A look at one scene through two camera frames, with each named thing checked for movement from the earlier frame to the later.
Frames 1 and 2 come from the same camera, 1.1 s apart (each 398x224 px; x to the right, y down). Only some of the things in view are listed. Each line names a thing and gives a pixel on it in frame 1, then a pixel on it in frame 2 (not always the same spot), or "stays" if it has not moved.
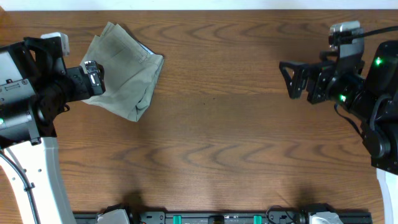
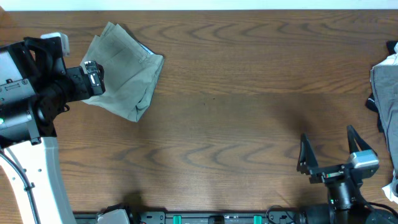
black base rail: (166, 217) stays
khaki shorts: (131, 73) stays
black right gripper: (320, 74) -> (308, 162)
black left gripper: (81, 91) stays
